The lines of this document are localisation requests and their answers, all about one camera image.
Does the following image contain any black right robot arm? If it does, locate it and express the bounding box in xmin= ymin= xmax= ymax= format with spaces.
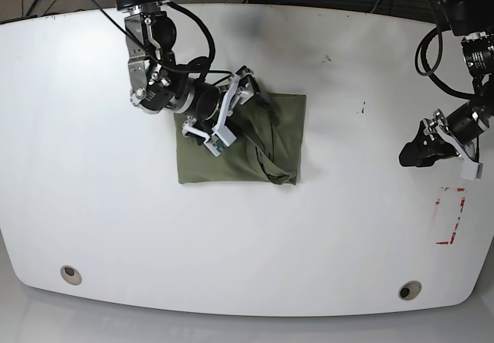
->
xmin=116 ymin=0 xmax=271 ymax=156

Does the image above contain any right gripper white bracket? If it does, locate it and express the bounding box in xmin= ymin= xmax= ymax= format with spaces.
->
xmin=181 ymin=66 xmax=272 ymax=145

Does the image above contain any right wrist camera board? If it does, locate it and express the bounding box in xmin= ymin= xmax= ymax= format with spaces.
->
xmin=204 ymin=131 xmax=236 ymax=157

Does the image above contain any left table cable grommet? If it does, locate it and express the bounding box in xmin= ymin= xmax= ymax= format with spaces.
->
xmin=60 ymin=266 xmax=82 ymax=286

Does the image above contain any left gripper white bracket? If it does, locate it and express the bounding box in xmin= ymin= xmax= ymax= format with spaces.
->
xmin=398 ymin=107 xmax=486 ymax=168

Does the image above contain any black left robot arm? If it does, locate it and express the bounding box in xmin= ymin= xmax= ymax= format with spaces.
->
xmin=398 ymin=0 xmax=493 ymax=181

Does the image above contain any red tape rectangle marking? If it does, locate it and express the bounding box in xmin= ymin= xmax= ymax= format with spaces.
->
xmin=430 ymin=187 xmax=467 ymax=245

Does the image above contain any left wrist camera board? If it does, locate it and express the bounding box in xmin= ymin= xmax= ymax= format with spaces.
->
xmin=460 ymin=160 xmax=483 ymax=181

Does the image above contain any table cable grommet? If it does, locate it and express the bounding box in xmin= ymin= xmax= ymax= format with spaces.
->
xmin=60 ymin=266 xmax=82 ymax=286
xmin=398 ymin=280 xmax=422 ymax=301

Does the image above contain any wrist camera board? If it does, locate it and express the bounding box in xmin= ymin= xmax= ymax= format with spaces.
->
xmin=460 ymin=160 xmax=483 ymax=181
xmin=204 ymin=131 xmax=236 ymax=157

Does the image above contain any olive green t-shirt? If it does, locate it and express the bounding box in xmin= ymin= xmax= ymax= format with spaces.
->
xmin=174 ymin=93 xmax=306 ymax=185

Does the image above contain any right table cable grommet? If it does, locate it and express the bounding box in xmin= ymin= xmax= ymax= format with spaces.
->
xmin=398 ymin=280 xmax=422 ymax=301

